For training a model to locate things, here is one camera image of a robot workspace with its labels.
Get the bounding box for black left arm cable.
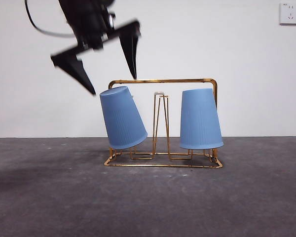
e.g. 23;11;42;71
24;0;76;38

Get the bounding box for gold wire cup rack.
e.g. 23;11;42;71
104;78;224;169

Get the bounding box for white wall socket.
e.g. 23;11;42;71
279;2;296;26

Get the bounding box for blue ribbed plastic cup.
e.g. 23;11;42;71
99;85;148;151
179;88;224;150

